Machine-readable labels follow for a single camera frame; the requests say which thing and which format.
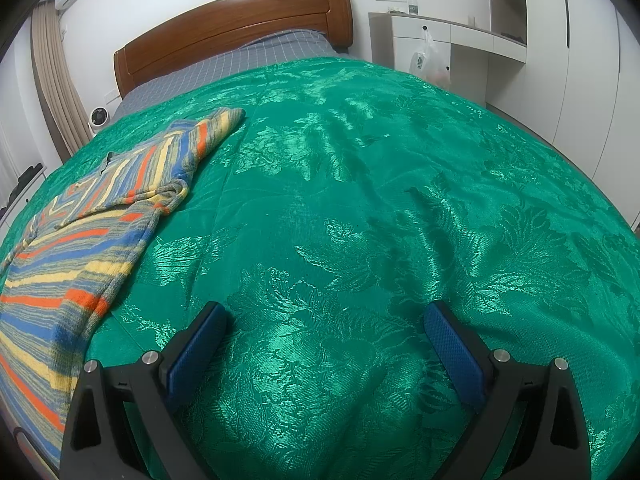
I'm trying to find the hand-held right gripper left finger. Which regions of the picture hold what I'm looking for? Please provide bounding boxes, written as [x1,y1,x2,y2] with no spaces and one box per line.
[60,301,233,480]

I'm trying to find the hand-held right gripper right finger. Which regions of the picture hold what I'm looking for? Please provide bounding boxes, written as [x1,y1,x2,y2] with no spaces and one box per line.
[422,300,591,480]

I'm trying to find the striped knit shirt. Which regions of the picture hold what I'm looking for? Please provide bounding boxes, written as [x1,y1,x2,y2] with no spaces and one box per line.
[0,107,247,461]

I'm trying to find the black clothes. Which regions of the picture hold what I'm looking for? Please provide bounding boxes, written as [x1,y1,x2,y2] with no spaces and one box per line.
[10,162,46,196]

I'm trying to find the green satin blanket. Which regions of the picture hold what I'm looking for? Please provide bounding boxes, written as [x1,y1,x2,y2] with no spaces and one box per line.
[0,55,640,480]

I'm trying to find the white drawer cabinet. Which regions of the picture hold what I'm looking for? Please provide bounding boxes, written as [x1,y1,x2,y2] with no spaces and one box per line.
[0,160,51,242]

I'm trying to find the white round fan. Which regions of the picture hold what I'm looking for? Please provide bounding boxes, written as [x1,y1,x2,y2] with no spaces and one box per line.
[90,106,114,134]

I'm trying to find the grey checked bed sheet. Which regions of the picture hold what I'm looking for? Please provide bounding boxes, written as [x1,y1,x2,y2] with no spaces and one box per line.
[115,30,342,121]

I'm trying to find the white plastic bag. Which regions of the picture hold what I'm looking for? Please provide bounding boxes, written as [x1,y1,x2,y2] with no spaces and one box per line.
[410,27,454,89]

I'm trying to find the white wardrobe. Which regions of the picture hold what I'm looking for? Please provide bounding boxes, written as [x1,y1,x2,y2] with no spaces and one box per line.
[487,0,640,226]

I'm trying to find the beige curtain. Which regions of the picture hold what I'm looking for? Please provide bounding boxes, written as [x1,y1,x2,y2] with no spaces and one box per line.
[31,2,96,157]

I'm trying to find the white desk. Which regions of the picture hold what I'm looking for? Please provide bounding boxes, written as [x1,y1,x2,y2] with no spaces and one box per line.
[369,10,529,111]

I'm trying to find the wooden bed headboard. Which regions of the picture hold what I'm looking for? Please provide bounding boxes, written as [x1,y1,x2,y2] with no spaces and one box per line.
[114,0,355,100]

